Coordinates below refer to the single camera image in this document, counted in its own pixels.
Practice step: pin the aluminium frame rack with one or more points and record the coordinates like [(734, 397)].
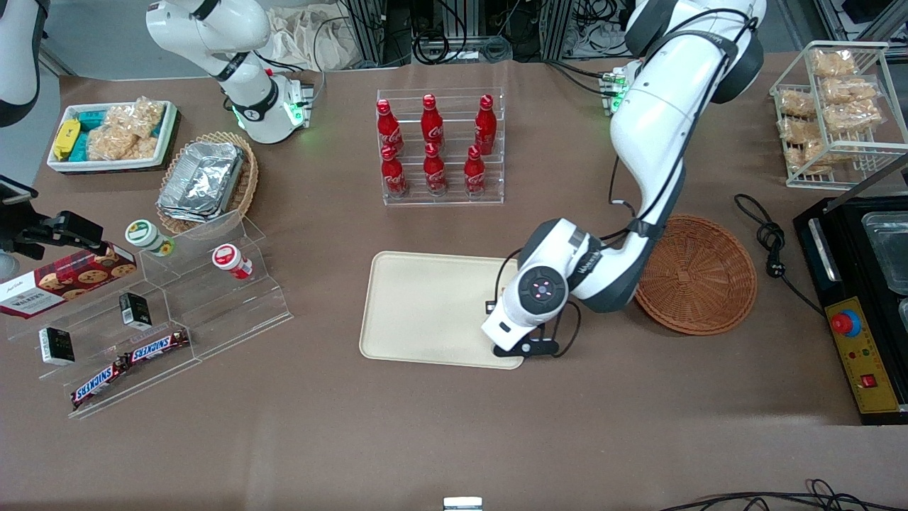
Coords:
[(447, 28)]

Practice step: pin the brown chocolate bar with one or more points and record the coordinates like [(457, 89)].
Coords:
[(99, 383), (159, 345)]

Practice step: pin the white rectangular bin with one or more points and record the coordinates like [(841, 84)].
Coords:
[(106, 165)]

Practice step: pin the cream plastic tray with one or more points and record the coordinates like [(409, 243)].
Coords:
[(425, 312)]

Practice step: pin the silver metal bracket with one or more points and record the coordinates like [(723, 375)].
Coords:
[(462, 504)]

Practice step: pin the clear acrylic stepped stand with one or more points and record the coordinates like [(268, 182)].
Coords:
[(213, 312)]

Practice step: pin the red cola bottle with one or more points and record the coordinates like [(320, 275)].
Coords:
[(486, 124), (431, 122), (389, 128), (474, 174), (394, 174), (434, 170)]

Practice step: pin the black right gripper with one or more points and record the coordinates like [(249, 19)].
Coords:
[(48, 232)]

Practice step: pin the cup with green lid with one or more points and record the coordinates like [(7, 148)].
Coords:
[(145, 236)]

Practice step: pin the clear bag of puffed snack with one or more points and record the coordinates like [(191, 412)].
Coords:
[(851, 90), (113, 142), (147, 147), (142, 113), (833, 62), (816, 155), (798, 103), (798, 131), (851, 115)]

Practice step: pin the small black box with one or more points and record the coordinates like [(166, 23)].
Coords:
[(57, 345), (135, 310)]

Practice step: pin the teal snack pack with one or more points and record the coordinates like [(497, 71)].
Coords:
[(92, 119), (80, 147)]

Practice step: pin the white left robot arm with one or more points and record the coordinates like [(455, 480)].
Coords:
[(652, 121)]

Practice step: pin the cup with red lid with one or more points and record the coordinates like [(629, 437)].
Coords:
[(230, 260)]

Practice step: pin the round brown wicker basket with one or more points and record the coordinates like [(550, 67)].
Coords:
[(702, 277)]

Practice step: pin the white cloth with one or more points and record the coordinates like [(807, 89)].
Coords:
[(298, 35)]

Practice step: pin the oval light wicker basket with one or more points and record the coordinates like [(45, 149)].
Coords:
[(250, 177)]

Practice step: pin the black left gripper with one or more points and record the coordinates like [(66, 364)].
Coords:
[(489, 307)]

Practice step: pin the clear acrylic bottle rack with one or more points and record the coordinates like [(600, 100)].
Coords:
[(443, 201)]

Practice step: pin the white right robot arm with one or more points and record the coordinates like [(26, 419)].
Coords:
[(248, 85)]

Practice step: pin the yellow snack pack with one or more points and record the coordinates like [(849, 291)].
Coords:
[(66, 138)]

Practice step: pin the black machine with yellow panel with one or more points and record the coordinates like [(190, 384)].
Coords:
[(862, 355)]

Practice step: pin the red cookie box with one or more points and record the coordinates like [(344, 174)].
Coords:
[(64, 280)]

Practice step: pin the aluminium foil tray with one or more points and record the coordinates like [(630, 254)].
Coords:
[(202, 181)]

